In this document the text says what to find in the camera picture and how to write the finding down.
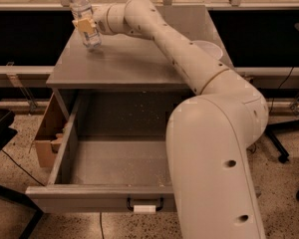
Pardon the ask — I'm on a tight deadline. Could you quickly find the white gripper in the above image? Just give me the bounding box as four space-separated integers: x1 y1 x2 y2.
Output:
72 5 111 35

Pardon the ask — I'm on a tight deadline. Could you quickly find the clear plastic water bottle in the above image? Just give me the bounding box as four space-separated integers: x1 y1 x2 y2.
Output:
70 0 102 50

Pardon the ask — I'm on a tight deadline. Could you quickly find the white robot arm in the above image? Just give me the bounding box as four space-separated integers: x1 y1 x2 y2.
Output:
86 0 268 239

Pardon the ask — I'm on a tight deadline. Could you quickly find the grey drawer cabinet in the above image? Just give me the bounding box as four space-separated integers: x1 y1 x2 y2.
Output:
46 4 242 121

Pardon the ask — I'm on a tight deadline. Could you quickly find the open grey top drawer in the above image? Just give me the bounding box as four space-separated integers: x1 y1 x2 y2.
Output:
26 93 175 213

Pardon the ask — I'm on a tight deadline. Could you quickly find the brown cardboard box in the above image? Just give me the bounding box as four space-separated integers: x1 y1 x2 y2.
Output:
34 96 67 168

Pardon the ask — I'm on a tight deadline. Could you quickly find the white ceramic bowl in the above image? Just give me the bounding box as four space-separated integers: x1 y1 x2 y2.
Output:
193 40 223 60

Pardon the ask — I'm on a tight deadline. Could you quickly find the black stand at left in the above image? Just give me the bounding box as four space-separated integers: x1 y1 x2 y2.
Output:
0 115 47 239

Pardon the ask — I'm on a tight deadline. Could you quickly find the black stand leg at right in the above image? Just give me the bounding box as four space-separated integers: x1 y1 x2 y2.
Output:
264 110 299 164

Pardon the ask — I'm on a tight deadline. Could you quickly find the black floor cable at left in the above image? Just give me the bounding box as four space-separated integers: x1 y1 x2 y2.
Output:
1 148 46 187

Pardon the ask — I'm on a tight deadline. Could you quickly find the metal rail frame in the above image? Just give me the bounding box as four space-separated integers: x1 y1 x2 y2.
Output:
0 0 299 113

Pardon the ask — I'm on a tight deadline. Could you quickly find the black drawer handle with tag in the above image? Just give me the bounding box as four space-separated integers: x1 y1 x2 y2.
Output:
127 197 164 214

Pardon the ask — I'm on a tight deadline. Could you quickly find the black cable at right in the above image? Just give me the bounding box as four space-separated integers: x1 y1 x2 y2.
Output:
268 67 295 117

